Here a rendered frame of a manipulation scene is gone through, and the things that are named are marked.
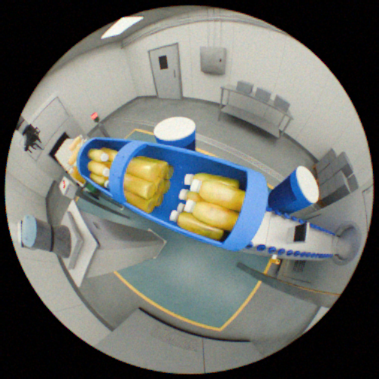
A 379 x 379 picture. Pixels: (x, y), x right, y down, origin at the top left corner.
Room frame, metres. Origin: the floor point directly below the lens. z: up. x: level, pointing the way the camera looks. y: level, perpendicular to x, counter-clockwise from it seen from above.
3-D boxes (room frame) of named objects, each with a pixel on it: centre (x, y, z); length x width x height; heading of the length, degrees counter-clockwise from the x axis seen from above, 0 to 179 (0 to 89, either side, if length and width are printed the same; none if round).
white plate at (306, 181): (0.14, -0.81, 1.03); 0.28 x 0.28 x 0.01
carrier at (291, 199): (0.14, -0.81, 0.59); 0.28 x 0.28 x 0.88
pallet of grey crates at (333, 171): (0.25, -3.56, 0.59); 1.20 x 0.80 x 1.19; 143
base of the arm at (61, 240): (-0.06, 0.57, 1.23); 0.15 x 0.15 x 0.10
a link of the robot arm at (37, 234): (-0.06, 0.58, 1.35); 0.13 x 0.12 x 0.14; 105
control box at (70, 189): (0.32, 0.96, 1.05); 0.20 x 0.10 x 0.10; 63
